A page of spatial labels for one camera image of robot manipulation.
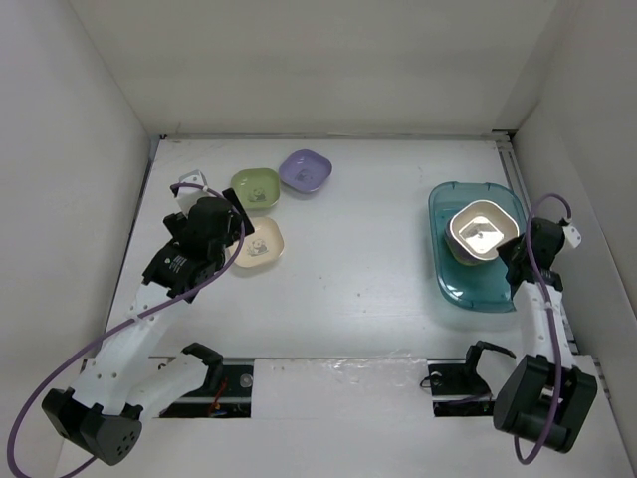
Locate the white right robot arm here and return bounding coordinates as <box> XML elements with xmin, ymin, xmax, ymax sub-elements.
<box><xmin>493</xmin><ymin>218</ymin><xmax>597</xmax><ymax>453</ymax></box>

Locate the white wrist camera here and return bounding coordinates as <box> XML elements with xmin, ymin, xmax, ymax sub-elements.
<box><xmin>173</xmin><ymin>169</ymin><xmax>207</xmax><ymax>215</ymax></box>
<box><xmin>559</xmin><ymin>218</ymin><xmax>582</xmax><ymax>251</ymax></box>

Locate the teal plastic bin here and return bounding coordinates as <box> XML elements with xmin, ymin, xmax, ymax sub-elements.
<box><xmin>428</xmin><ymin>181</ymin><xmax>526</xmax><ymax>313</ymax></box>

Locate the green panda plate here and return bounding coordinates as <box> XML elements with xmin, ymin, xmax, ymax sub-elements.
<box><xmin>230</xmin><ymin>168</ymin><xmax>281</xmax><ymax>210</ymax></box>

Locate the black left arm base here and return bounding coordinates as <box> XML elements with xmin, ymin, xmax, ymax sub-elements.
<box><xmin>159</xmin><ymin>361</ymin><xmax>254</xmax><ymax>419</ymax></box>

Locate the purple panda plate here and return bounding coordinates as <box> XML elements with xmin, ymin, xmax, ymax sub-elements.
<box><xmin>278</xmin><ymin>149</ymin><xmax>332</xmax><ymax>194</ymax></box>
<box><xmin>444</xmin><ymin>234</ymin><xmax>479</xmax><ymax>266</ymax></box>

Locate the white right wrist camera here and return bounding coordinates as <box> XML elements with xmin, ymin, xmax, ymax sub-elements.
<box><xmin>559</xmin><ymin>218</ymin><xmax>582</xmax><ymax>251</ymax></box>

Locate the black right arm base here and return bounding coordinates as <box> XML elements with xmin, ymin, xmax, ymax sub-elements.
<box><xmin>419</xmin><ymin>341</ymin><xmax>517</xmax><ymax>418</ymax></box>

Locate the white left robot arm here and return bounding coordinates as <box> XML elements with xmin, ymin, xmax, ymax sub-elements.
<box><xmin>42</xmin><ymin>183</ymin><xmax>255</xmax><ymax>466</ymax></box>

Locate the cream panda plate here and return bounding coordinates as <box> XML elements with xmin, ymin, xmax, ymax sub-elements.
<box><xmin>446</xmin><ymin>200</ymin><xmax>520</xmax><ymax>264</ymax></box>
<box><xmin>234</xmin><ymin>217</ymin><xmax>285</xmax><ymax>269</ymax></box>

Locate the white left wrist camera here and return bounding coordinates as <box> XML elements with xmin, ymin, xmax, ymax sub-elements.
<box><xmin>173</xmin><ymin>169</ymin><xmax>207</xmax><ymax>215</ymax></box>

